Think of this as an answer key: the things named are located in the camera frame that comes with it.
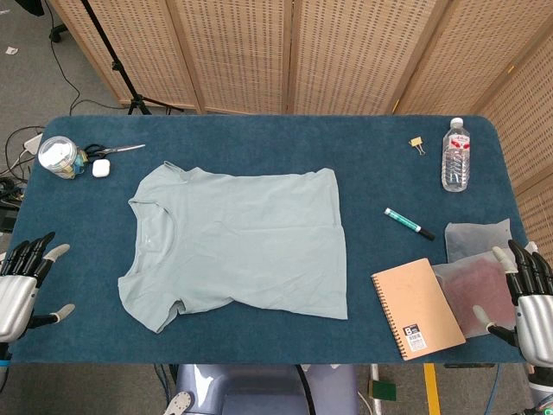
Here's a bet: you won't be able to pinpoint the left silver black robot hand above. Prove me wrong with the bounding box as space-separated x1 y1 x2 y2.
0 232 76 343

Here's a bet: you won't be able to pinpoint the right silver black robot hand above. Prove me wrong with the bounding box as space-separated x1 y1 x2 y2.
473 239 553 368

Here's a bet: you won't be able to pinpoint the light green t-shirt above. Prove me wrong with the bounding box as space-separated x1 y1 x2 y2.
117 161 349 334

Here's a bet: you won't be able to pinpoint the translucent bag with red content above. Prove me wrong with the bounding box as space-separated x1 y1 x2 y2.
431 250 519 339

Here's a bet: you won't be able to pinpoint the empty translucent plastic bag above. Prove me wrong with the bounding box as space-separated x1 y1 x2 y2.
444 218 513 264

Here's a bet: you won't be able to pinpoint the brown spiral notebook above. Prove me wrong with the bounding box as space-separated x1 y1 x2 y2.
370 258 467 361

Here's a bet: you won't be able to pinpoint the clear plastic jar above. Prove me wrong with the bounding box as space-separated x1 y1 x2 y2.
37 135 90 180

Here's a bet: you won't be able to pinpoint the white power strip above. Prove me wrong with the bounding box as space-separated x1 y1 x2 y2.
22 132 44 155

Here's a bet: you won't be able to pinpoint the green white marker pen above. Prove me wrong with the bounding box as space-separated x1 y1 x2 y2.
384 207 436 241

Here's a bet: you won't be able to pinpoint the green box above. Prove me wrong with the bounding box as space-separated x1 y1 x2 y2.
372 380 397 402

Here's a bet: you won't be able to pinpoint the clear plastic water bottle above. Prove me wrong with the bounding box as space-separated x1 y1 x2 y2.
441 117 472 194

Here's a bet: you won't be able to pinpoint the blue grey robot torso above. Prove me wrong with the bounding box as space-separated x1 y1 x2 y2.
163 363 359 415

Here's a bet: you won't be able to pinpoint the black tripod stand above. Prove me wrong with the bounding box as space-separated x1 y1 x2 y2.
79 0 152 116

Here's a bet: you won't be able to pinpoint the blue fabric table cover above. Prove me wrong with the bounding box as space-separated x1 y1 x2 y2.
9 114 531 365

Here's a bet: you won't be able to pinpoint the wicker folding screen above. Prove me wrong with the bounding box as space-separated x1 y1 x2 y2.
47 0 553 260

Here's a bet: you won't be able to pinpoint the black cable bundle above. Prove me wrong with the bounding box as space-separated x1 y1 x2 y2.
0 124 44 208

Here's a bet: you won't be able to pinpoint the black handled scissors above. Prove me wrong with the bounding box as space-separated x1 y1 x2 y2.
82 143 147 163

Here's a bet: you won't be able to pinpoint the black floor cable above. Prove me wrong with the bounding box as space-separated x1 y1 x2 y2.
42 0 126 116

